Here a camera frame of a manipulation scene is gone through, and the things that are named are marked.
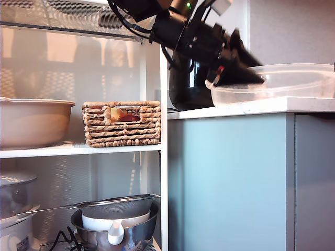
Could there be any woven wicker basket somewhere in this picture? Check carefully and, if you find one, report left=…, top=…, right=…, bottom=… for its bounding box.
left=82, top=100, right=162, bottom=149

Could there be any clear plastic microwave lid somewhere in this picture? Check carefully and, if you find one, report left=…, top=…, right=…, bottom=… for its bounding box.
left=205, top=63, right=335, bottom=107

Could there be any large beige plastic bowl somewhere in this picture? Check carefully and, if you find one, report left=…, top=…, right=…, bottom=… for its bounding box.
left=0, top=96, right=76, bottom=151

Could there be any white bowl with handle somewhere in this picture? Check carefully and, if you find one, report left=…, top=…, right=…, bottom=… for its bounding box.
left=82, top=209, right=152, bottom=246

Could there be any steel pot with glass lid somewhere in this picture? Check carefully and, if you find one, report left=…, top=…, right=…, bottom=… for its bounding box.
left=0, top=171, right=39, bottom=219

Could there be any teal kitchen cabinet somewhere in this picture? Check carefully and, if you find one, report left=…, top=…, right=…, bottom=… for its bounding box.
left=167, top=112, right=335, bottom=251

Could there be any white metal shelf unit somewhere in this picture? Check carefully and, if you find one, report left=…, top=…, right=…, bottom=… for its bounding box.
left=0, top=0, right=168, bottom=251

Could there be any dark round dish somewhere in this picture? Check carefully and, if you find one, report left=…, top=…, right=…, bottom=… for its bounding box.
left=47, top=0, right=103, bottom=17

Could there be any black Philips rice cooker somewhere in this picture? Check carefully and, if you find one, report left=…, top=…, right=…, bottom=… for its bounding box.
left=167, top=49, right=218, bottom=112

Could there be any metal mesh sieve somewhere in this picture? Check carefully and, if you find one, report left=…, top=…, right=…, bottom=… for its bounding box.
left=15, top=193, right=161, bottom=220

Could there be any orange red food packet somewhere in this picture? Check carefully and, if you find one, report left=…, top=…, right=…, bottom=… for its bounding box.
left=109, top=107, right=141, bottom=123

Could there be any black power cable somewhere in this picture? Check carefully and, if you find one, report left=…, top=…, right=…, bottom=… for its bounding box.
left=39, top=226, right=84, bottom=251

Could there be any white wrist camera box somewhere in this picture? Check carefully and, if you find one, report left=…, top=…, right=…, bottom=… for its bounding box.
left=192, top=0, right=233, bottom=29

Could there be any stainless steel mixing bowl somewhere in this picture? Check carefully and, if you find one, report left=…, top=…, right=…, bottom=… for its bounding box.
left=70, top=200, right=161, bottom=251

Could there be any dark square container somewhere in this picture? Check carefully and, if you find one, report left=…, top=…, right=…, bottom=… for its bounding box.
left=98, top=9, right=124, bottom=29

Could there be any white electric cooker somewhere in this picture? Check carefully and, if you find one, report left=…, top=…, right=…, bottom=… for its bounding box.
left=0, top=203, right=42, bottom=251

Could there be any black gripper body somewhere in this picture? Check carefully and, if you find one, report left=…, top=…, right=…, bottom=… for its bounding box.
left=177, top=18, right=238, bottom=66

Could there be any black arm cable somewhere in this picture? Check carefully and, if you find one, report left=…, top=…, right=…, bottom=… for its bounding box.
left=159, top=43, right=176, bottom=70
left=107, top=0, right=155, bottom=39

